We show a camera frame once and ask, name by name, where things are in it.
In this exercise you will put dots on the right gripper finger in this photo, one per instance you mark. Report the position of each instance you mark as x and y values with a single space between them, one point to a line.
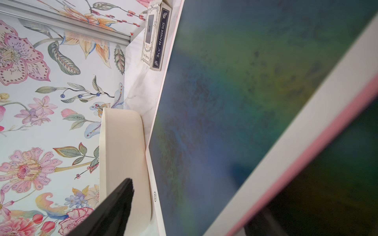
111 216

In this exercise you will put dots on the cream plastic storage box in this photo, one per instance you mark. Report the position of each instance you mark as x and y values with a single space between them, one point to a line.
121 156

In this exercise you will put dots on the pink writing tablet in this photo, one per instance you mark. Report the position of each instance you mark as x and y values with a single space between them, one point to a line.
336 194
238 75

